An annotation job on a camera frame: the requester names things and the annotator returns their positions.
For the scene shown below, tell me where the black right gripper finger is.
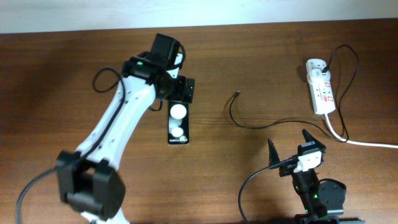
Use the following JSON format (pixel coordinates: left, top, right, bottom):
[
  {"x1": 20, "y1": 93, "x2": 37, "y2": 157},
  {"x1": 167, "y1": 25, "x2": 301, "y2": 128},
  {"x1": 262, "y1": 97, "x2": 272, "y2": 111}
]
[
  {"x1": 268, "y1": 139, "x2": 280, "y2": 167},
  {"x1": 302, "y1": 129, "x2": 317, "y2": 143}
]

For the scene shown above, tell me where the black Samsung Galaxy smartphone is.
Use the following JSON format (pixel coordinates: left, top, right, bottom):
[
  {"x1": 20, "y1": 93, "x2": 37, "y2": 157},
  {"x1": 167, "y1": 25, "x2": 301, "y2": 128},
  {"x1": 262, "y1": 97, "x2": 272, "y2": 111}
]
[{"x1": 168, "y1": 101, "x2": 190, "y2": 145}]

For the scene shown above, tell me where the black USB charging cable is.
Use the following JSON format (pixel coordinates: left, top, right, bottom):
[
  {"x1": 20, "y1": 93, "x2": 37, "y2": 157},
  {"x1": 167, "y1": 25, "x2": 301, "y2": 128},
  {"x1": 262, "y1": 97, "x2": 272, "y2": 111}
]
[{"x1": 229, "y1": 44, "x2": 359, "y2": 143}]

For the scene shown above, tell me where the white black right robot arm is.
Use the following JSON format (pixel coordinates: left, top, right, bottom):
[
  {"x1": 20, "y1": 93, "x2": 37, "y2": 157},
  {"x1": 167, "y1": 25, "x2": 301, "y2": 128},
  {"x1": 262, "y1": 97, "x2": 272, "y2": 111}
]
[{"x1": 267, "y1": 129, "x2": 326, "y2": 223}]

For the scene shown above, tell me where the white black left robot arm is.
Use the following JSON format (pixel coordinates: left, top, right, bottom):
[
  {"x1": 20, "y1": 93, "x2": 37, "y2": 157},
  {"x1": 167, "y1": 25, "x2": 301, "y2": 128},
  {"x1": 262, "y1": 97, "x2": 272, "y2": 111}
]
[{"x1": 55, "y1": 34, "x2": 195, "y2": 223}]

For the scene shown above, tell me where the white USB charger plug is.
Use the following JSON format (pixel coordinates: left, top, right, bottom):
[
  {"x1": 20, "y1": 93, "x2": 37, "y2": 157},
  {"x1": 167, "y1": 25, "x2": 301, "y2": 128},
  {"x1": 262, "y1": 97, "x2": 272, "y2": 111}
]
[{"x1": 306, "y1": 58, "x2": 330, "y2": 84}]

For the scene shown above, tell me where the white power strip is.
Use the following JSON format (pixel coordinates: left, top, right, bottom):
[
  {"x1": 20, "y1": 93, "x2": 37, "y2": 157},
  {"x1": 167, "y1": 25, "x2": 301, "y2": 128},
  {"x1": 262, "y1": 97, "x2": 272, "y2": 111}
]
[{"x1": 305, "y1": 58, "x2": 336, "y2": 115}]

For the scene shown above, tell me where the white power strip cord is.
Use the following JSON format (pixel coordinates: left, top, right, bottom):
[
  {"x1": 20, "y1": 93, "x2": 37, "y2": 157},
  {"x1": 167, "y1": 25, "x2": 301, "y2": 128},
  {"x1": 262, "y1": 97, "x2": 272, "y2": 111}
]
[{"x1": 323, "y1": 113, "x2": 398, "y2": 149}]

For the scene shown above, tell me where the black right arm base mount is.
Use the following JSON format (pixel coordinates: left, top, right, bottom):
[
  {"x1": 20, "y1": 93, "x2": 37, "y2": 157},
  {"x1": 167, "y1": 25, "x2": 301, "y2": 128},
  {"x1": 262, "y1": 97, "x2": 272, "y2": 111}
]
[{"x1": 318, "y1": 179, "x2": 346, "y2": 215}]

